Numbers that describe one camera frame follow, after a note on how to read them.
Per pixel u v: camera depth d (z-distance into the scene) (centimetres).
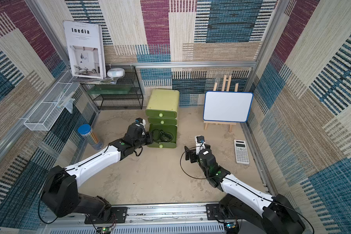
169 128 102
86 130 83
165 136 100
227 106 94
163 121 97
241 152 94
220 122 102
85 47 78
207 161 61
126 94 96
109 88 106
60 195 42
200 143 70
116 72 87
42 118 70
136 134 65
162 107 93
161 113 91
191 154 73
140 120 76
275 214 41
